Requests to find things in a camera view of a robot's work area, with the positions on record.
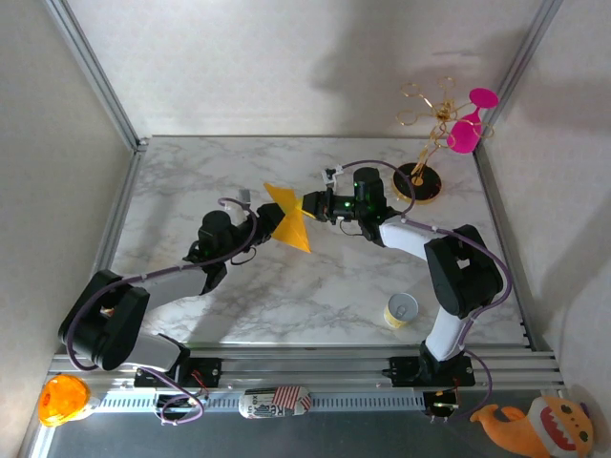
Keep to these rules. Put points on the orange plastic ball toy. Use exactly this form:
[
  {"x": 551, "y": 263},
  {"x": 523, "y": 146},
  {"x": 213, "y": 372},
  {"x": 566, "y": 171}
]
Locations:
[{"x": 62, "y": 398}]

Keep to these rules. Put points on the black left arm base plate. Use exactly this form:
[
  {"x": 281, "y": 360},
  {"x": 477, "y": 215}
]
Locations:
[{"x": 210, "y": 369}]

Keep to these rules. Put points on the orange plush monster toy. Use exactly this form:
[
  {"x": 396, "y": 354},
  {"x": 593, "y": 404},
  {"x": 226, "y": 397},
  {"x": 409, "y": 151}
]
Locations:
[{"x": 549, "y": 429}]

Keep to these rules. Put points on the gold cup holder stand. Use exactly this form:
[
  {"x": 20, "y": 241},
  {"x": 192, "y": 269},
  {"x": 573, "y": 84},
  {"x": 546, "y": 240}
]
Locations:
[{"x": 425, "y": 186}]

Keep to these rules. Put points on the yellow tin can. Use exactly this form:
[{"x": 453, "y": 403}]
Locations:
[{"x": 401, "y": 310}]

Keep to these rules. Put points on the crushed printed drink can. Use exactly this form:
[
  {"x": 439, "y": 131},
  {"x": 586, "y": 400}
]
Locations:
[{"x": 267, "y": 405}]

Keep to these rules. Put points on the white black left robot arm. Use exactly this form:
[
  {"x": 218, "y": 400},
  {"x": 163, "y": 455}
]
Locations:
[{"x": 105, "y": 319}]

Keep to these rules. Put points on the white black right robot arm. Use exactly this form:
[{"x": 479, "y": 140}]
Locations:
[{"x": 458, "y": 272}]

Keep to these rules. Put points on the pink wine glass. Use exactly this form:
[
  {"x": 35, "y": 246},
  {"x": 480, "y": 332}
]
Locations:
[{"x": 465, "y": 136}]

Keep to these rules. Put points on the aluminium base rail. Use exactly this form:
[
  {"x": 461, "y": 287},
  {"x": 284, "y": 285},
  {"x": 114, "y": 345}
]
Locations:
[{"x": 310, "y": 369}]

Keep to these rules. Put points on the black controller box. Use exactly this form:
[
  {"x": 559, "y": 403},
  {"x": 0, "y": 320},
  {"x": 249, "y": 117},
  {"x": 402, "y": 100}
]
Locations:
[
  {"x": 441, "y": 401},
  {"x": 174, "y": 403}
]

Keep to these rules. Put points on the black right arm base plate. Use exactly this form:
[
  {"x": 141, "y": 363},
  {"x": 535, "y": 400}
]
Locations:
[{"x": 403, "y": 369}]

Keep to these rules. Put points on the yellow paper sheet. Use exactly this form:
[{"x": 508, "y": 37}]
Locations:
[{"x": 296, "y": 234}]

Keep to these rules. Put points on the aluminium side rail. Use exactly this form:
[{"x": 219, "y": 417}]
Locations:
[
  {"x": 501, "y": 214},
  {"x": 116, "y": 214}
]

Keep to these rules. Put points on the aluminium frame post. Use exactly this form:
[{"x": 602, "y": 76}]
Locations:
[
  {"x": 530, "y": 47},
  {"x": 97, "y": 71}
]

